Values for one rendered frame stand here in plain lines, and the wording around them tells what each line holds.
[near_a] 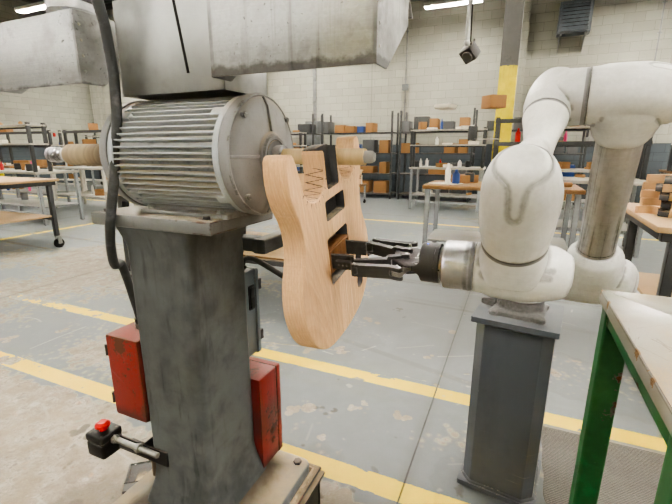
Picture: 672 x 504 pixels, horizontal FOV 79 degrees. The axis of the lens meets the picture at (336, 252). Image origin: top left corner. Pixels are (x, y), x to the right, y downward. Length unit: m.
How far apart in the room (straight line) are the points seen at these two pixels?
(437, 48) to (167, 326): 11.59
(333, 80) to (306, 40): 12.33
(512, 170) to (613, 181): 0.69
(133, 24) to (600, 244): 1.31
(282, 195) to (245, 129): 0.23
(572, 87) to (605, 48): 10.95
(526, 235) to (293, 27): 0.47
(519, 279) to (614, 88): 0.57
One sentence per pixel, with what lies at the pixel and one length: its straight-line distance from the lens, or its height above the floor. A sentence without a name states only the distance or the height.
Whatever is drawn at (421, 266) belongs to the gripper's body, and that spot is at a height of 1.06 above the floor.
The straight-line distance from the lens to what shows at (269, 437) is 1.39.
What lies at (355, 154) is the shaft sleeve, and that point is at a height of 1.25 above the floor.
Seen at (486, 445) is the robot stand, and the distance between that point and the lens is 1.75.
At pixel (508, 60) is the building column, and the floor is 2.66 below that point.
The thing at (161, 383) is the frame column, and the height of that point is 0.69.
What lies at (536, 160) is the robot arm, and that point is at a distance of 0.60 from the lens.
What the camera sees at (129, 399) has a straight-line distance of 1.29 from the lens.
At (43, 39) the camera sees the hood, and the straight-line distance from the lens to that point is 1.16.
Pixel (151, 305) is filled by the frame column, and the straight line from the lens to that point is 1.09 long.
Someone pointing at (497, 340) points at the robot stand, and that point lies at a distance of 1.53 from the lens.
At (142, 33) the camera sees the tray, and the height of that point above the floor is 1.50.
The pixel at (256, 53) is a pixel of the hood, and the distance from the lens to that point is 0.75.
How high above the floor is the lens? 1.26
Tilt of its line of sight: 14 degrees down
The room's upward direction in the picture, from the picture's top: straight up
